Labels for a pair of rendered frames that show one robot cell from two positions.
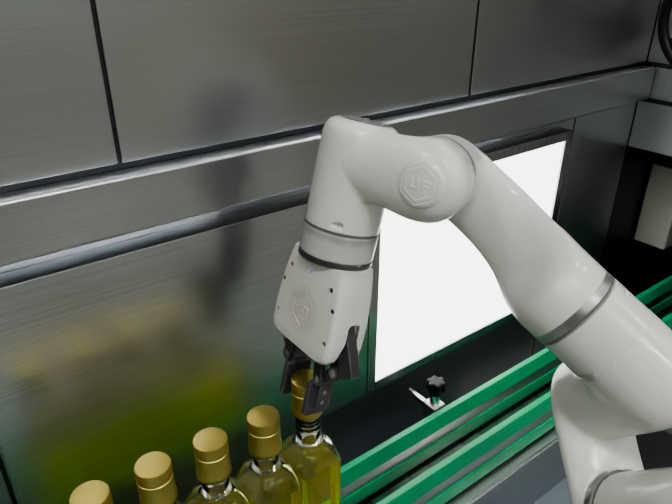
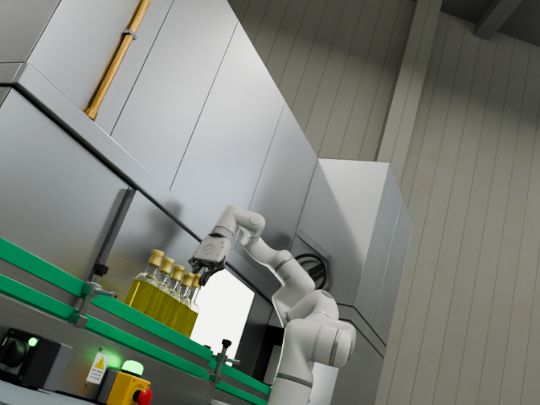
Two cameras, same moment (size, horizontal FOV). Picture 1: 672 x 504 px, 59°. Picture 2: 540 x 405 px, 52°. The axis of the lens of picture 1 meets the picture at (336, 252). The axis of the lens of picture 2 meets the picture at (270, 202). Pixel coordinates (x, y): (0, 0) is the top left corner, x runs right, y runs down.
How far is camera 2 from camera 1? 151 cm
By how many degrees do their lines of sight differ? 54
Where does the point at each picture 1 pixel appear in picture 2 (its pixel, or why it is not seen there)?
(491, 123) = (239, 263)
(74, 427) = (127, 255)
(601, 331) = (292, 263)
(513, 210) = (266, 249)
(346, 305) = (226, 247)
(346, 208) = (231, 223)
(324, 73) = (209, 210)
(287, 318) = (201, 253)
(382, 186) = (244, 218)
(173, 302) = (162, 238)
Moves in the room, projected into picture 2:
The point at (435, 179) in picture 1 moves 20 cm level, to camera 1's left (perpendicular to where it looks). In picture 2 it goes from (259, 218) to (206, 192)
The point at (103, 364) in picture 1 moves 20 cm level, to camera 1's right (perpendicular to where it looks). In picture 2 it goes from (142, 240) to (201, 266)
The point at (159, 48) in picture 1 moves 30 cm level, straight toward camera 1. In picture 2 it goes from (187, 173) to (246, 161)
